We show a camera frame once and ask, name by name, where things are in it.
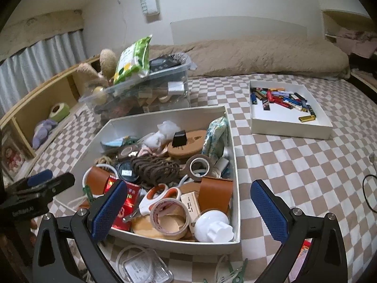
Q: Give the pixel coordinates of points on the white shallow tray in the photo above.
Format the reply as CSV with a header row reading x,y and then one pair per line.
x,y
285,122

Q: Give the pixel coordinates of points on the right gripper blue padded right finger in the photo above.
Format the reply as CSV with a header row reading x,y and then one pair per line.
x,y
326,258

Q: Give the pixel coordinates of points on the brown leather sleeve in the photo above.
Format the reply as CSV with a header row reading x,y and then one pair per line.
x,y
215,194

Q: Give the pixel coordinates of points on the beige quilted blanket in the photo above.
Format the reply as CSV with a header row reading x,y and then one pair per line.
x,y
312,57

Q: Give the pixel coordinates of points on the beige plush toy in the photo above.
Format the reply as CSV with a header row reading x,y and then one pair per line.
x,y
107,63

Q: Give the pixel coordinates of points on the black calculator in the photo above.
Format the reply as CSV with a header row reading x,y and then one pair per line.
x,y
163,63

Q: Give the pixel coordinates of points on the wooden shelf headboard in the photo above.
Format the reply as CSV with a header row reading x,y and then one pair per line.
x,y
20,121

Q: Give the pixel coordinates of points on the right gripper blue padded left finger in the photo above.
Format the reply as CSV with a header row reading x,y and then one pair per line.
x,y
53,260

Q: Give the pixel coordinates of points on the clear plastic storage bin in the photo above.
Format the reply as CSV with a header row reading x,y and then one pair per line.
x,y
164,90

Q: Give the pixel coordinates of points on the green clothespin on bed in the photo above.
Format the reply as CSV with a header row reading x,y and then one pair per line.
x,y
234,275

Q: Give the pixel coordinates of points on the green white wipes pack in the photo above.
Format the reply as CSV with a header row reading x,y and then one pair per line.
x,y
134,60

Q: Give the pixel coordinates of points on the green avocado plush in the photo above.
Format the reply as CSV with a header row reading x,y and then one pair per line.
x,y
59,112

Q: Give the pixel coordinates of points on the red tin box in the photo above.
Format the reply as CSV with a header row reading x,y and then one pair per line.
x,y
128,206

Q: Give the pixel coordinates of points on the black round tin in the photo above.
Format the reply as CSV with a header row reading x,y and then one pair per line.
x,y
126,172

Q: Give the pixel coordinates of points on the small beige cardboard box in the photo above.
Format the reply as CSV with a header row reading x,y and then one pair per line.
x,y
192,205

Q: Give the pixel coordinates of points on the purple plush toy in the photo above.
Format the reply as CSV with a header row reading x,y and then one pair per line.
x,y
41,132

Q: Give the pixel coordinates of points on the clear packing tape roll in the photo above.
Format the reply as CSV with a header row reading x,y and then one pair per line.
x,y
170,217

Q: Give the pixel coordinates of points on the floral fabric pouch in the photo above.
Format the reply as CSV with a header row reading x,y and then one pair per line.
x,y
216,139

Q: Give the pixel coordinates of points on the small black box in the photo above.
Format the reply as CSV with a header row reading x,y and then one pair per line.
x,y
179,139

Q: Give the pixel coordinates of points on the cork oval board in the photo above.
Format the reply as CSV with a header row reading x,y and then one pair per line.
x,y
195,142

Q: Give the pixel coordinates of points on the gold lighter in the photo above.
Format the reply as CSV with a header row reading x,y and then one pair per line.
x,y
308,118

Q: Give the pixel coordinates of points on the grey curtain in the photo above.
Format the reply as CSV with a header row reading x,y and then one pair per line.
x,y
30,67

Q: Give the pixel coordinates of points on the white hanging tissue holder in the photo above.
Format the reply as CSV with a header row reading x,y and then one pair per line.
x,y
150,7

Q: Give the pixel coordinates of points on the brown tape roll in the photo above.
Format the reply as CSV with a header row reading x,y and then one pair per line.
x,y
198,166

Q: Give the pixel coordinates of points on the red snack packet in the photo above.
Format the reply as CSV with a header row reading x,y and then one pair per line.
x,y
304,251

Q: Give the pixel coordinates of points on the white plastic jar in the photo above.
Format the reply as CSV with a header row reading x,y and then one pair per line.
x,y
213,227

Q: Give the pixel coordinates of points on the orange white scissors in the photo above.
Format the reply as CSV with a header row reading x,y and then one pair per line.
x,y
154,195

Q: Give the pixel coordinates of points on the brown leather roll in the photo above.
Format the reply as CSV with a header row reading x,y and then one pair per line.
x,y
96,180

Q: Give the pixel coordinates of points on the white shoe box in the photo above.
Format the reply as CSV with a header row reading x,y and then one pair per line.
x,y
152,163

